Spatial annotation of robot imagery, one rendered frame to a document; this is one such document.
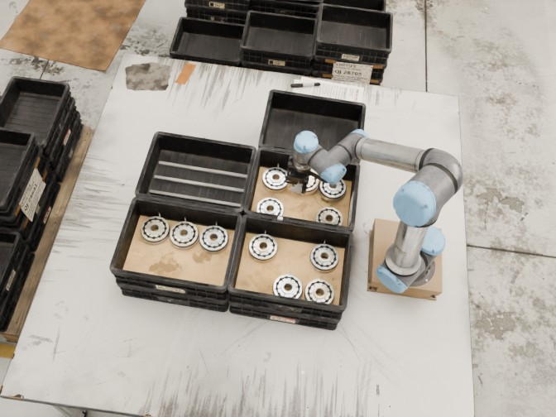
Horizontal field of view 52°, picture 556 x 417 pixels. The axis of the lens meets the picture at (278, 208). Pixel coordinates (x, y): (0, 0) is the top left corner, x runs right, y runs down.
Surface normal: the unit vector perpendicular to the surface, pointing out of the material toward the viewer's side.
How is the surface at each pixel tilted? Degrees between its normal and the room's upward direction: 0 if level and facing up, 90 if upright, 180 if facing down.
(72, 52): 0
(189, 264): 0
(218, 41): 0
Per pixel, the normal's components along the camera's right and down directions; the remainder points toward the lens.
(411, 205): -0.70, 0.51
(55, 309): 0.05, -0.51
